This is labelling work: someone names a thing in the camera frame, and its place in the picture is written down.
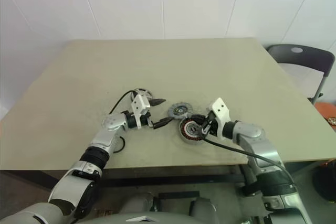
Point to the round motor housing copper windings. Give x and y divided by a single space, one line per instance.
189 136

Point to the black flat bar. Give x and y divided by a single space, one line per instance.
178 195

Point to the silver robot torso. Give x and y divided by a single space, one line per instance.
31 214

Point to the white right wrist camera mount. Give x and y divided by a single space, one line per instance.
220 108

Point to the black folding chair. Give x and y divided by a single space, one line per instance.
302 56

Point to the orange object with emblem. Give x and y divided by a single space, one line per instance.
325 113

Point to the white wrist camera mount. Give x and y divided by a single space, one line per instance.
140 104
220 108

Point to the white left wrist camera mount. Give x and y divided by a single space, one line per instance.
140 104

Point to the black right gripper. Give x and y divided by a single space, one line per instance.
212 125

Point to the dark grey rounded shape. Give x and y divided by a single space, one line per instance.
139 203
203 209

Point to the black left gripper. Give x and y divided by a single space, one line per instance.
145 119

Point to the dark table frame rail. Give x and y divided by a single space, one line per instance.
157 172

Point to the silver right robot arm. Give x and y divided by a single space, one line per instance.
258 142

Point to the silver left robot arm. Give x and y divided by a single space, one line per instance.
103 140

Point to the black rounded object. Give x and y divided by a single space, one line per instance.
325 182

